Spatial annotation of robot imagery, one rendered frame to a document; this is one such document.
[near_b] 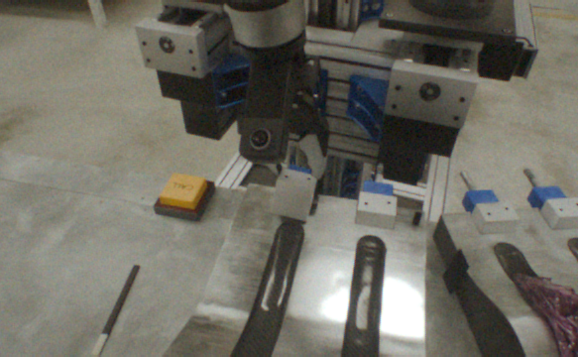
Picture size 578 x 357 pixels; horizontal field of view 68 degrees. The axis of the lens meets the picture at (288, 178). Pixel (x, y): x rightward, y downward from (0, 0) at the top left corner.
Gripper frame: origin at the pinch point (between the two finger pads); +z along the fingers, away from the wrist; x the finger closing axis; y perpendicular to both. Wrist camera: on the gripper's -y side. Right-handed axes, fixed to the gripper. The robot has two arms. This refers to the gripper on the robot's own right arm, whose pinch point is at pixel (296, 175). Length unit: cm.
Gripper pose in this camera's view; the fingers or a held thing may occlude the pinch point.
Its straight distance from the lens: 57.6
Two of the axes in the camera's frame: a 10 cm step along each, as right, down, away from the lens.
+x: -9.6, -0.6, 2.6
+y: 2.1, -7.6, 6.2
